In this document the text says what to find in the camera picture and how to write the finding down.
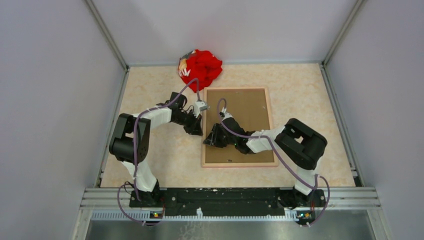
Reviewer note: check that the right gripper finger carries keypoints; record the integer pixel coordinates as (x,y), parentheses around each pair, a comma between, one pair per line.
(213,139)
(223,136)

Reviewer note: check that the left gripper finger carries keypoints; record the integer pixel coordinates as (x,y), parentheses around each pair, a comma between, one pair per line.
(197,125)
(189,130)

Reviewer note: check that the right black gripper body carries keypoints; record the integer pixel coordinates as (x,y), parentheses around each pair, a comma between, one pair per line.
(231,141)

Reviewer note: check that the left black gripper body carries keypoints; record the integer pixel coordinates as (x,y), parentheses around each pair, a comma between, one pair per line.
(185,118)

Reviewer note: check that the brown cardboard backing board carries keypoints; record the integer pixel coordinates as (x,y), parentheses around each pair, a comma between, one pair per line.
(248,109)

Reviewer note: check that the pink wooden picture frame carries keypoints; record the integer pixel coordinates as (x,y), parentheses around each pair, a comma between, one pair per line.
(205,132)

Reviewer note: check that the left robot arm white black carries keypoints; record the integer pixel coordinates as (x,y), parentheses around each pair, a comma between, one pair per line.
(131,138)

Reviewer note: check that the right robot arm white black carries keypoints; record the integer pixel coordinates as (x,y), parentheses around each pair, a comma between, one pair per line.
(297,146)

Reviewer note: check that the crumpled red cloth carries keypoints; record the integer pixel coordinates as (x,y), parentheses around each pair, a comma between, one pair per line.
(199,64)

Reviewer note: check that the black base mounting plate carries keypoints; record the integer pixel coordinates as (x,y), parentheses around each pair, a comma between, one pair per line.
(232,202)

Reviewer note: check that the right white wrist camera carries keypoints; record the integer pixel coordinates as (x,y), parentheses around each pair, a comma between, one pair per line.
(224,114)

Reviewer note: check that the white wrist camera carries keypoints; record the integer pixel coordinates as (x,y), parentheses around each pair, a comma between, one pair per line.
(224,114)
(199,106)

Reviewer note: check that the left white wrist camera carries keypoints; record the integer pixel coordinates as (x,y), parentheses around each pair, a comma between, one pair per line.
(199,106)

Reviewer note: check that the aluminium front rail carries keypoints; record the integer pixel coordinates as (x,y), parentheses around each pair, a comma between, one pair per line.
(110,204)

